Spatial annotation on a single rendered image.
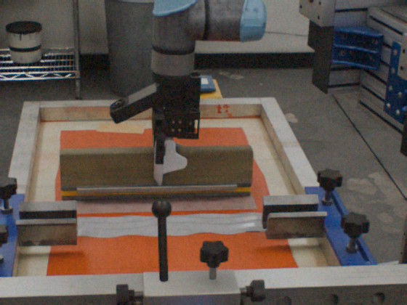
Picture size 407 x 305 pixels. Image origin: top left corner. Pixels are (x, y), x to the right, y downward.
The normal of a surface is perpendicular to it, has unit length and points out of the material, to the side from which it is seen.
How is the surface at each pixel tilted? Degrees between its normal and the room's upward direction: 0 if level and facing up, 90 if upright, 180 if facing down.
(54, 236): 90
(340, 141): 0
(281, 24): 90
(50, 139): 0
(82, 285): 0
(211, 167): 87
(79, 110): 90
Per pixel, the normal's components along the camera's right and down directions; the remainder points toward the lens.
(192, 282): 0.01, -0.90
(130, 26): -0.25, 0.47
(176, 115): 0.09, 0.43
